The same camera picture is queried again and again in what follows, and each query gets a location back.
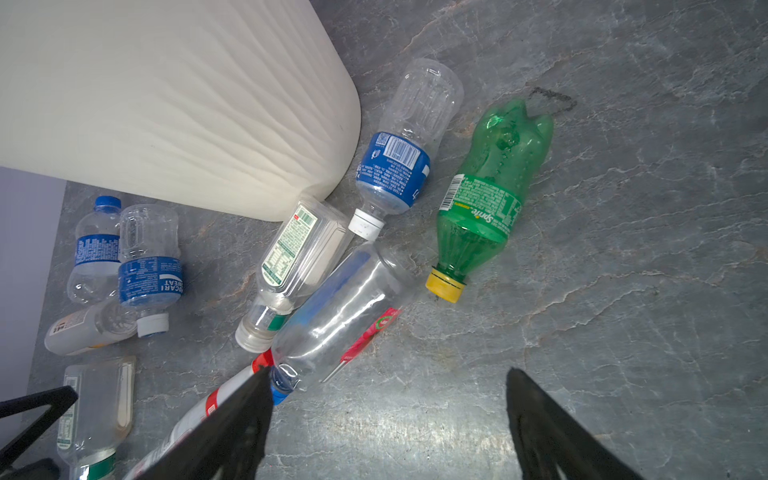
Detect Pocari bottle blue label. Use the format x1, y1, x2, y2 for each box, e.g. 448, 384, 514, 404
118, 204, 184, 338

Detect green Sprite bottle yellow cap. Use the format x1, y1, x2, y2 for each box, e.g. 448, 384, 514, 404
426, 98, 554, 303

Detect small bottle blue cap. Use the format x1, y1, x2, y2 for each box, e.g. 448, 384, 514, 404
67, 196, 122, 305

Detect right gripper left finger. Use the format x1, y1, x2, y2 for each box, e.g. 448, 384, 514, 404
139, 369, 274, 479

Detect clear bottle green label front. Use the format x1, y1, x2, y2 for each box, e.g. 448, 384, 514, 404
56, 356, 136, 479

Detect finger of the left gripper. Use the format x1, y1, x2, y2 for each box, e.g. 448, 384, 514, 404
0, 385, 80, 480

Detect clear bottle blue label white cap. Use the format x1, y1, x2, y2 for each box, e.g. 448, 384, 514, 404
348, 58, 464, 241

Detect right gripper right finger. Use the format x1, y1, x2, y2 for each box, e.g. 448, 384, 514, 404
506, 368, 640, 479

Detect clear bottle red label blue cap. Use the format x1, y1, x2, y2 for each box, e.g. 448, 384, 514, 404
270, 242, 416, 405

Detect clear bottle green white label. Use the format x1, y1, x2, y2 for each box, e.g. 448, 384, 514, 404
235, 195, 352, 355

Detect small clear bottle lying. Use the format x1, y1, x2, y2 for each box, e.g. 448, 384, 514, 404
44, 298, 138, 356

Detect cream plastic waste bin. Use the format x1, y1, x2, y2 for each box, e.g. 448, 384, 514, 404
1, 1, 361, 221

